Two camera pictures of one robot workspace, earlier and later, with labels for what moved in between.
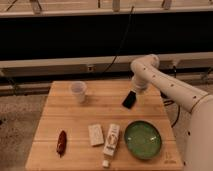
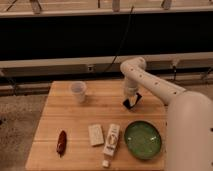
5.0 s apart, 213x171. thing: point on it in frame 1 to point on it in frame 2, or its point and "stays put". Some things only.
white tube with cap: x=110 y=144 stays put
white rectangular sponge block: x=96 y=134 stays put
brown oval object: x=61 y=143 stays put
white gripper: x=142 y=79 to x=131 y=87
